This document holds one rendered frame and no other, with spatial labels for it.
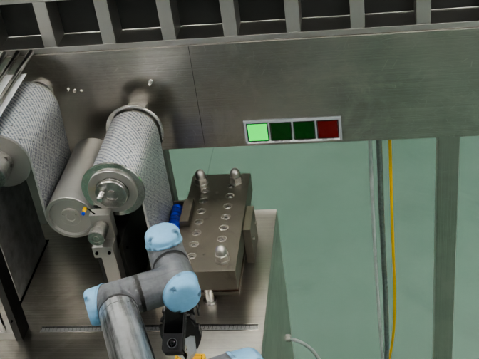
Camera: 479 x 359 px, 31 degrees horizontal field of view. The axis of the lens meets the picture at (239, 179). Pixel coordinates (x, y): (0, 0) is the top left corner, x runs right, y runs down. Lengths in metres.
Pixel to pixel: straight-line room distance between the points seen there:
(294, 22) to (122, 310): 0.85
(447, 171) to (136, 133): 0.92
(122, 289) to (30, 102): 0.62
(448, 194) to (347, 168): 1.63
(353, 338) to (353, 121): 1.27
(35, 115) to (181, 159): 2.31
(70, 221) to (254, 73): 0.57
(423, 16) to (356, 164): 2.14
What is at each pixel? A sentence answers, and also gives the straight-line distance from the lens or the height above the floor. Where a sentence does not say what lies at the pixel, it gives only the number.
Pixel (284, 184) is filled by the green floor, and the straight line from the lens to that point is 4.05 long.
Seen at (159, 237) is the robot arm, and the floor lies 1.30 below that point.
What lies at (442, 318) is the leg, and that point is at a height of 0.35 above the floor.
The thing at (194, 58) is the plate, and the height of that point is 1.41.
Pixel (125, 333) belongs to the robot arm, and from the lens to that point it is 1.51.
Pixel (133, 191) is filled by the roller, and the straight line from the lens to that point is 1.96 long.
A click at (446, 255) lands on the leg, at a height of 0.61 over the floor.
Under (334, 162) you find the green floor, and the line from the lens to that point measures 4.17.
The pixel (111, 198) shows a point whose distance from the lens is 1.97.
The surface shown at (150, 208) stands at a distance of 2.05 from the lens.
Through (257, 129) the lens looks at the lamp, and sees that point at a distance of 2.21.
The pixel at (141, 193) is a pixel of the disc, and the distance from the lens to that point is 1.97.
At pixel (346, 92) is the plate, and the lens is 2.15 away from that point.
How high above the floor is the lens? 2.36
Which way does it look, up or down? 35 degrees down
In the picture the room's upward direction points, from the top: 8 degrees counter-clockwise
